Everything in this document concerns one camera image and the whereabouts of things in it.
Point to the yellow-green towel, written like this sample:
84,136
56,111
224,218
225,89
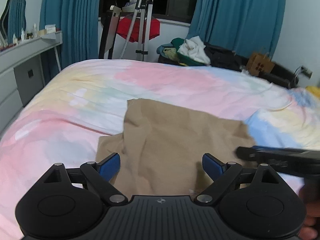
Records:
170,52

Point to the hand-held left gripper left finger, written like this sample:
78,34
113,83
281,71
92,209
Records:
110,166

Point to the grey leaning board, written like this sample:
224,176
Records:
110,32

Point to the white box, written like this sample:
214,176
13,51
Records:
50,29

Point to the wall socket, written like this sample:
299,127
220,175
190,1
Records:
307,72

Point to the teal curtain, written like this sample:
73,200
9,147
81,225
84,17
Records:
72,22
235,12

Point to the white vanity desk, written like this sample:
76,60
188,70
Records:
20,62

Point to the white crumpled garment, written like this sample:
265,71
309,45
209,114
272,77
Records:
193,48

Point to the silver garment steamer stand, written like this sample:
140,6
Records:
143,20

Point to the blue cloth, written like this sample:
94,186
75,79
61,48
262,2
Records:
166,46

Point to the green garment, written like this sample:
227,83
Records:
186,56

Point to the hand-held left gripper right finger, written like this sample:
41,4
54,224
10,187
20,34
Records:
211,165

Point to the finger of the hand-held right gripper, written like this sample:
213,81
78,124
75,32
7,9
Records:
255,155

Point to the brown paper bag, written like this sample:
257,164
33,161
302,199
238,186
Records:
260,65

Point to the pastel tie-dye bed duvet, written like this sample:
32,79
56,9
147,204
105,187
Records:
75,100

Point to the tan printed t-shirt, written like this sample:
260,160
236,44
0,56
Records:
160,140

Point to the row of small bottles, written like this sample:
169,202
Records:
22,36

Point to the person's right hand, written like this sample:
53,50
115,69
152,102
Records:
311,212

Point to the yellow cloth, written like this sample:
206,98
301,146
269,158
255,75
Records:
314,90

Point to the black bench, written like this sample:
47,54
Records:
275,75

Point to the red hanging garment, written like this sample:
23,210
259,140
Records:
135,28

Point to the dark clothes pile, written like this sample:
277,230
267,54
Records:
220,57

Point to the wavy framed mirror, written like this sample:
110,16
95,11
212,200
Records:
13,20

